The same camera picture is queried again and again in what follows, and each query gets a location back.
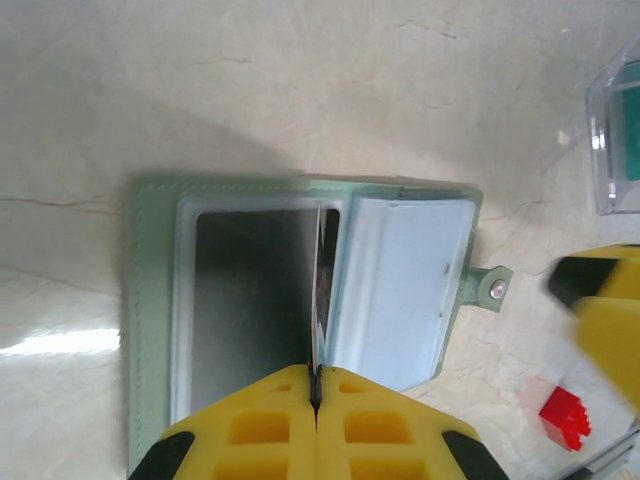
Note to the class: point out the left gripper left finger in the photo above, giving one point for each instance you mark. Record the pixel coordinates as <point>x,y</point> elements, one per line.
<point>250,430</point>

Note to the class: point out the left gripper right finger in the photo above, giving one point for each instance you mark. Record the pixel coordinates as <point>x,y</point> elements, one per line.
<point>380,430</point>

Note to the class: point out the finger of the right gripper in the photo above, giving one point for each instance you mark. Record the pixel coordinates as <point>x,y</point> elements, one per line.
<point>620,270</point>
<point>615,345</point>

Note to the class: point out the green card holder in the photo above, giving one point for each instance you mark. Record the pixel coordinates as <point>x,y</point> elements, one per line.
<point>410,280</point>

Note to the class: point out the dark credit card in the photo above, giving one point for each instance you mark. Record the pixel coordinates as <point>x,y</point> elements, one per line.
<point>331,260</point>

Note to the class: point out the red toy brick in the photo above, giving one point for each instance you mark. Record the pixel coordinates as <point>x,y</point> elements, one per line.
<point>562,420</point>

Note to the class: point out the wide aluminium mounting rail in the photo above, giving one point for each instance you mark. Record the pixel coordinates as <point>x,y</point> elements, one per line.
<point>620,460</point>

